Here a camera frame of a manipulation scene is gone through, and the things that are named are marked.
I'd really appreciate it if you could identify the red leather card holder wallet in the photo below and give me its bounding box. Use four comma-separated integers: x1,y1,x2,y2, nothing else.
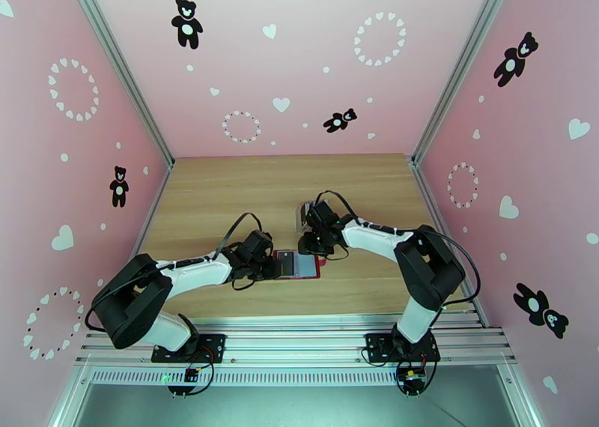
273,249,327,282

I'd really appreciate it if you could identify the clear acrylic card stand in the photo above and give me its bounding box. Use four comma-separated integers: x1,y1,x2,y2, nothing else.
294,201,319,234

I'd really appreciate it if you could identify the perforated metal strip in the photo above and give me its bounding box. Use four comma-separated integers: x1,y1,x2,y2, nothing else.
88,368,502,387

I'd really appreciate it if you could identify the black electronics module yellow connector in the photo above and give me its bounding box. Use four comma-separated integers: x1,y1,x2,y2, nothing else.
396,366,429,396

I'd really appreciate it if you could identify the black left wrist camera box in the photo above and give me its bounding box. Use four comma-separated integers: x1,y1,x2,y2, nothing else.
240,229,275,258

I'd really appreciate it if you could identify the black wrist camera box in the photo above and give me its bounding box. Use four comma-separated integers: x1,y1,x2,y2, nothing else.
240,229,275,258
305,201,341,229

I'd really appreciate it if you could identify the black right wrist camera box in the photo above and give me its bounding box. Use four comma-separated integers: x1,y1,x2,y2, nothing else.
305,201,341,229

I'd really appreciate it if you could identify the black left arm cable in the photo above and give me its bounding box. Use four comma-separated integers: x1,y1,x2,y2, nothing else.
219,212,263,292

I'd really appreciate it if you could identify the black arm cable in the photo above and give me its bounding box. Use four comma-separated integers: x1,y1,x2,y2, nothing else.
315,190,481,306
219,212,263,292

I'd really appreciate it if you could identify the aluminium mounting rail bed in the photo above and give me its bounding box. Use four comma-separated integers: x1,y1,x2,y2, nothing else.
73,312,518,367

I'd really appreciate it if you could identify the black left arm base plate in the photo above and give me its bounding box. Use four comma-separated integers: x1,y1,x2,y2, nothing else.
150,333,227,364

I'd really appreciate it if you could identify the aluminium side rail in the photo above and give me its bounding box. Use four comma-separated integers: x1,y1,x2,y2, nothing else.
102,160,175,330
411,160,487,330

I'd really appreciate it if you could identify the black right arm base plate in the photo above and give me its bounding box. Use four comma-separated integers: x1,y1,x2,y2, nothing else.
365,332,441,363

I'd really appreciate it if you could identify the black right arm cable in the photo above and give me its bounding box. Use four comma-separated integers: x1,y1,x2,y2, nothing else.
315,190,481,306

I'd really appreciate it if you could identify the aluminium corner post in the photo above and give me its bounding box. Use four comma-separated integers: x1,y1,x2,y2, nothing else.
63,0,175,169
410,0,518,166

